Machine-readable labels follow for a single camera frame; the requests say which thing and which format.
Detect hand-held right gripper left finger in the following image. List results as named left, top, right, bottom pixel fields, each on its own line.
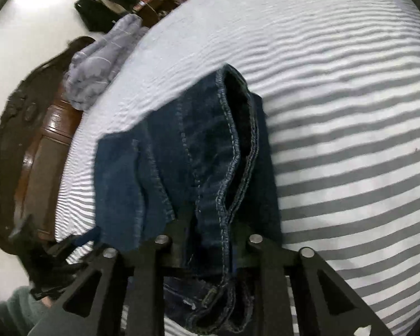
left=30, top=205, right=197, bottom=336

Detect black bag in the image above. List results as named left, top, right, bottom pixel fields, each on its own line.
left=74, top=0, right=134, bottom=32

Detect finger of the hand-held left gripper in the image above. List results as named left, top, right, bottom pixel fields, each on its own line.
left=46, top=227, right=103, bottom=257

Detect grey white striped bed sheet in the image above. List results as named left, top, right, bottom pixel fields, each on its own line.
left=54, top=0, right=420, bottom=336

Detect dark blue denim pants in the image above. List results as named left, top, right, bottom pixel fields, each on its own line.
left=93, top=64, right=284, bottom=335

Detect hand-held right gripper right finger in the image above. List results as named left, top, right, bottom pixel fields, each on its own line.
left=231, top=225, right=394, bottom=336

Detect person's left forearm green sleeve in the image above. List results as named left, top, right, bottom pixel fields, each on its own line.
left=0, top=285, right=58, bottom=336

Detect light blue patterned cloth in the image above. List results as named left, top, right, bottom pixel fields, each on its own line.
left=64, top=14, right=149, bottom=111

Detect dark wooden headboard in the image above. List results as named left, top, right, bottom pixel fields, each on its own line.
left=0, top=37, right=95, bottom=256

